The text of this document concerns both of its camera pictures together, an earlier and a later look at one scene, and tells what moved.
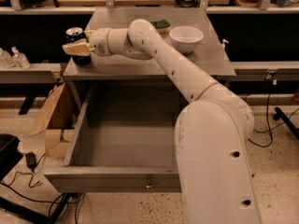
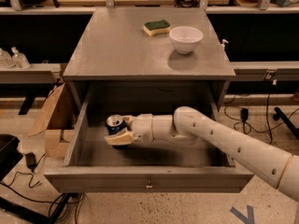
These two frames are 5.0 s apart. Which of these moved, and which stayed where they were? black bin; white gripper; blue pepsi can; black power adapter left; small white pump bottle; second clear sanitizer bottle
Moved: blue pepsi can; white gripper
Stayed: black power adapter left; black bin; small white pump bottle; second clear sanitizer bottle
